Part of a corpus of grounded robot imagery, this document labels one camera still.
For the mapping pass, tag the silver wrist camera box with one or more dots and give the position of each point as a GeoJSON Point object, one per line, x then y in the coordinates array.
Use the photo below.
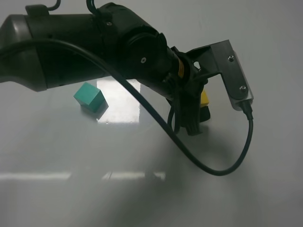
{"type": "Point", "coordinates": [232, 74]}

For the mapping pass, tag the yellow block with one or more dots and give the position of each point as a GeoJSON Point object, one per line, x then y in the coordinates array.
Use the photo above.
{"type": "Point", "coordinates": [204, 99]}

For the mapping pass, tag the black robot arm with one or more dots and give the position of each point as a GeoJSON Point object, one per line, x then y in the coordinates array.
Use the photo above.
{"type": "Point", "coordinates": [42, 51]}

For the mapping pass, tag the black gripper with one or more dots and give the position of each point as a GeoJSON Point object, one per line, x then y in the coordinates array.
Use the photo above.
{"type": "Point", "coordinates": [197, 66]}

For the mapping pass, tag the green block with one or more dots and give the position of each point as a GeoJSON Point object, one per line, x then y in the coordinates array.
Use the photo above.
{"type": "Point", "coordinates": [89, 97]}

